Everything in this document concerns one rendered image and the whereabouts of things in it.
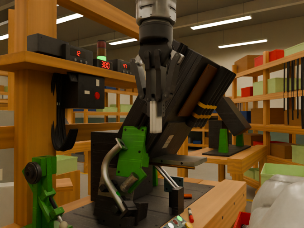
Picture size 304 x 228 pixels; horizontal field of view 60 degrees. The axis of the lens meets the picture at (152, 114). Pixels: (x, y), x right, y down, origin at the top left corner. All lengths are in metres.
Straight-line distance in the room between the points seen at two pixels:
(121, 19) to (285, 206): 1.48
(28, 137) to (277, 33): 9.74
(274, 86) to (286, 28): 6.31
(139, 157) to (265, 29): 9.65
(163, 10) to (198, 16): 8.45
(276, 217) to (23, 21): 1.11
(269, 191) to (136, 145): 0.69
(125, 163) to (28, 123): 0.41
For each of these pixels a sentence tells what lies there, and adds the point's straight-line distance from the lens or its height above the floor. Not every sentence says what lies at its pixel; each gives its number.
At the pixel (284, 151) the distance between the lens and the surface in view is 4.09.
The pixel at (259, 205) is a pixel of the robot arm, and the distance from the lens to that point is 0.49.
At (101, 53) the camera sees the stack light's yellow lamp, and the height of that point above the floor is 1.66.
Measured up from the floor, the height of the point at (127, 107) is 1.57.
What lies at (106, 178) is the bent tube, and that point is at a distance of 1.11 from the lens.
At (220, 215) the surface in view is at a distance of 1.29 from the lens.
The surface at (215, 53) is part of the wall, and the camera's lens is 10.74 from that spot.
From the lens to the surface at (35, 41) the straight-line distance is 1.13.
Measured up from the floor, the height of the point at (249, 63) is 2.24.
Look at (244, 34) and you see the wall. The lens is 10.60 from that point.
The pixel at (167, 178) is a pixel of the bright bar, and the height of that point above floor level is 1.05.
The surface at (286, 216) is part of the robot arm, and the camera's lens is 0.30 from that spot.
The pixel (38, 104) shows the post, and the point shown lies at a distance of 1.17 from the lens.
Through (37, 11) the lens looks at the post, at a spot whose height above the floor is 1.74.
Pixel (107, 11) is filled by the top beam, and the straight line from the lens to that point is 1.57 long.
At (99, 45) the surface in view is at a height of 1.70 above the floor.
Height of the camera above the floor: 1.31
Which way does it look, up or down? 1 degrees up
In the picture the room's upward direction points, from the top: straight up
